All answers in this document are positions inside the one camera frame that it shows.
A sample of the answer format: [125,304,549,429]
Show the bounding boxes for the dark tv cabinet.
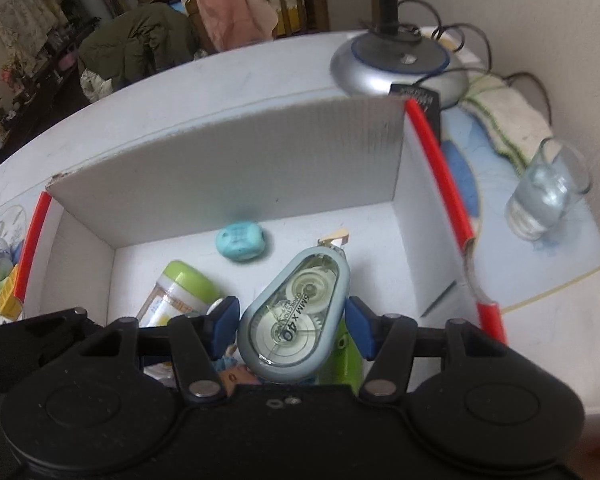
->
[0,18,99,160]

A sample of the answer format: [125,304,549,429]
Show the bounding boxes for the pink pig toy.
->
[213,356,261,396]

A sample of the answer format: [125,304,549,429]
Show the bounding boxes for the teal small round case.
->
[215,221,266,262]

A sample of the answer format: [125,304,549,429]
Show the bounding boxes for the red cardboard box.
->
[11,95,508,396]

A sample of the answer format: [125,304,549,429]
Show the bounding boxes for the white desk lamp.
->
[330,0,469,108]

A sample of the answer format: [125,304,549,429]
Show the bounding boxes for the white green knitted cloth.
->
[460,74,553,177]

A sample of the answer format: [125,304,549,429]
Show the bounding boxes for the wooden chair with pink cloth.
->
[182,0,330,53]

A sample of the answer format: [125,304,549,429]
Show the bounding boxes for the yellow plastic block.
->
[0,264,23,322]

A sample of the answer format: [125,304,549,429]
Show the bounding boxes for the lamp power cable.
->
[394,0,554,126]

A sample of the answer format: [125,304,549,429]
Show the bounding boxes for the olive green jacket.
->
[79,2,202,91]

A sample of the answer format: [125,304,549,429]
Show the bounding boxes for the green glue pen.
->
[317,320,363,393]

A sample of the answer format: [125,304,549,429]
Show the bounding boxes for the grey correction tape dispenser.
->
[237,230,351,384]

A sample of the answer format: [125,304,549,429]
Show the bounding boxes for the green cap jar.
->
[136,260,221,327]

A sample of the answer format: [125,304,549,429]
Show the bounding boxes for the pink cloth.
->
[196,0,278,52]

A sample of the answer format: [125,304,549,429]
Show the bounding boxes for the clear drinking glass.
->
[505,136,593,240]

